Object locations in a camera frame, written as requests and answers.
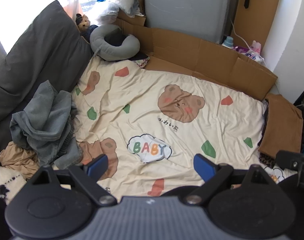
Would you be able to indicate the white fuzzy black-patterned blanket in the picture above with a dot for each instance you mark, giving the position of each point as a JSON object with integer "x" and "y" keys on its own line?
{"x": 1, "y": 180}

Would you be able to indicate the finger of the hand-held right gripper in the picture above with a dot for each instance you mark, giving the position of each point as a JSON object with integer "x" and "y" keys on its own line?
{"x": 287, "y": 158}

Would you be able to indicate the clear plastic bag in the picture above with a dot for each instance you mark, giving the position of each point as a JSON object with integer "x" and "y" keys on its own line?
{"x": 108, "y": 12}

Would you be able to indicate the grey plastic-wrapped mattress panel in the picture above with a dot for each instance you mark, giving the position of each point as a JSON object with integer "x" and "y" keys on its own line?
{"x": 187, "y": 5}

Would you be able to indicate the pink bottle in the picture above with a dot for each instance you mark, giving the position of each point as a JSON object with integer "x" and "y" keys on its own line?
{"x": 256, "y": 47}

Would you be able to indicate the beige garment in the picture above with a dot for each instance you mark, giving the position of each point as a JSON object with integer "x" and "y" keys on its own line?
{"x": 16, "y": 158}

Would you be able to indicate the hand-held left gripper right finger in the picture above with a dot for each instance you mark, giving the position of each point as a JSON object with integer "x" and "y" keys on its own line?
{"x": 204, "y": 170}

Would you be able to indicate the floral patterned cloth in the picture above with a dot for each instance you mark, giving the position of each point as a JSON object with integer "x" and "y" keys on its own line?
{"x": 143, "y": 63}

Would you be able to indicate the blue and white packet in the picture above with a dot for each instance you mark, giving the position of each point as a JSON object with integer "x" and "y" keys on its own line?
{"x": 253, "y": 57}

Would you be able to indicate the cream bear printed blanket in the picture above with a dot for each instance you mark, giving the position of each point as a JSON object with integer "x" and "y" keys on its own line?
{"x": 142, "y": 100}

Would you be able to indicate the dark grey pillow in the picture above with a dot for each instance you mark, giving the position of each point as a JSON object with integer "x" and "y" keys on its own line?
{"x": 41, "y": 50}

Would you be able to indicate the blue capped detergent bottle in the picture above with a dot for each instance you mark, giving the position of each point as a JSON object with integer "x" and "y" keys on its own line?
{"x": 228, "y": 42}

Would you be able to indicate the brown teddy bear plush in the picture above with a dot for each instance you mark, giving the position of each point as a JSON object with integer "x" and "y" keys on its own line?
{"x": 84, "y": 23}

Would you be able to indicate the grey neck pillow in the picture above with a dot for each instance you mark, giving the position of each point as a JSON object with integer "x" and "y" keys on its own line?
{"x": 99, "y": 45}

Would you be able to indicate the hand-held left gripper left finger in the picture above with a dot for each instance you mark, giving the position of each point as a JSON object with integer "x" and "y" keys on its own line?
{"x": 98, "y": 167}

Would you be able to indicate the blue denim pants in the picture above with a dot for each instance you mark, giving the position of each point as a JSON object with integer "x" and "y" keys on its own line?
{"x": 41, "y": 120}

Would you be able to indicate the sheer curtain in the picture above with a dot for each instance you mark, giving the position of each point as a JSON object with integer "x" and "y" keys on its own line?
{"x": 71, "y": 0}

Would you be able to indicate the brown folded garment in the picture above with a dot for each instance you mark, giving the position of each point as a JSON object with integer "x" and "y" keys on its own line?
{"x": 279, "y": 127}

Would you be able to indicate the purple packet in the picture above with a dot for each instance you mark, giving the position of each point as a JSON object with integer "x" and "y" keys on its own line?
{"x": 240, "y": 49}

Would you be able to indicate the tall cardboard panel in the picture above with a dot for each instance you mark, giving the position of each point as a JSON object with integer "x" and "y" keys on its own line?
{"x": 262, "y": 17}

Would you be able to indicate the flattened cardboard sheet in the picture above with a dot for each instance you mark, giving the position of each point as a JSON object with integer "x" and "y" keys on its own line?
{"x": 192, "y": 55}

